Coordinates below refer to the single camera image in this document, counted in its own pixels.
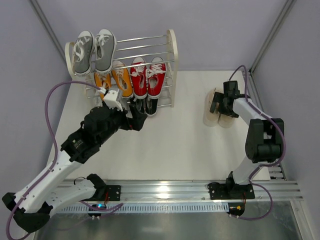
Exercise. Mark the black canvas sneaker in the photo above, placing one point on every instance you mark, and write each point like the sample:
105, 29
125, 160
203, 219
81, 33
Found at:
139, 104
151, 106

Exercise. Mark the red canvas sneaker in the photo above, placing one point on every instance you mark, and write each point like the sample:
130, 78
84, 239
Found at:
155, 74
138, 78

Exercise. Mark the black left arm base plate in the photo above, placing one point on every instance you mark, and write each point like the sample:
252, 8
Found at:
112, 193

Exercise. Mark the orange canvas sneaker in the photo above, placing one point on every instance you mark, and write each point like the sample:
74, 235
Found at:
103, 81
122, 78

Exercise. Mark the aluminium rail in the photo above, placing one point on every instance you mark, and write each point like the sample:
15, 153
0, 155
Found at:
152, 191
276, 172

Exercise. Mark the aluminium right corner post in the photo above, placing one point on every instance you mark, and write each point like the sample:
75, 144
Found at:
277, 25

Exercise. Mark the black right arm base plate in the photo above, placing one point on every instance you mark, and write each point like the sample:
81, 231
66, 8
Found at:
230, 191

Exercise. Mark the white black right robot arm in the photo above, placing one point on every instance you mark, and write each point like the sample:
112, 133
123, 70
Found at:
264, 142

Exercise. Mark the beige lace sneaker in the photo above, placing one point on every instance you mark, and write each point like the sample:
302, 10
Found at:
226, 121
210, 119

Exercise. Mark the right controller board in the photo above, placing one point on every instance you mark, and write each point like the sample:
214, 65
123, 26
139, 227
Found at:
236, 209

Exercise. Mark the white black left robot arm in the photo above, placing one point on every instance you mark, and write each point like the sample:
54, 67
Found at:
32, 207

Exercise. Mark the controller board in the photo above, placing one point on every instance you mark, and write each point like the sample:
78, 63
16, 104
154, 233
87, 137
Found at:
96, 208
236, 209

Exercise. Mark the aluminium right side rail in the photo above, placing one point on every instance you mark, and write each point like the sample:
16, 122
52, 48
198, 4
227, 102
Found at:
276, 172

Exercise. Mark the aluminium corner post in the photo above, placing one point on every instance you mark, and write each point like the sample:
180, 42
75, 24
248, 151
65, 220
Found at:
277, 25
47, 27

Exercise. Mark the cream metal shoe shelf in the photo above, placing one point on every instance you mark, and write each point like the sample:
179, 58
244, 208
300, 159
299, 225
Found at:
164, 46

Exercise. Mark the aluminium left corner post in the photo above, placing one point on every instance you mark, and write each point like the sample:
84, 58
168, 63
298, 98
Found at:
47, 27

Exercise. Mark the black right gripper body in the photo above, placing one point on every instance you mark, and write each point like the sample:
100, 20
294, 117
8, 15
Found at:
223, 104

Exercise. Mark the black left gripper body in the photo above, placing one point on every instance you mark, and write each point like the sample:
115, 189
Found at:
127, 119

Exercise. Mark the left controller board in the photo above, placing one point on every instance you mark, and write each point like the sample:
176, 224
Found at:
96, 208

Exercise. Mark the aluminium front rail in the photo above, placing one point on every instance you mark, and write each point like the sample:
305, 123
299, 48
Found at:
152, 191

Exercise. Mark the grey canvas sneaker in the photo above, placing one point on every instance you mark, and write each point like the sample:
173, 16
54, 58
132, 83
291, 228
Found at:
105, 46
82, 51

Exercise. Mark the grey slotted cable duct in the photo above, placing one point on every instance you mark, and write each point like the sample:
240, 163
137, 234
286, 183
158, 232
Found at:
152, 208

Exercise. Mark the white sneaker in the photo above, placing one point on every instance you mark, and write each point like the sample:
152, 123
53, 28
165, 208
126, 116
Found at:
98, 101

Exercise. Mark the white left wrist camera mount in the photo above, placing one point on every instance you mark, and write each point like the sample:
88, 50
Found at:
113, 99

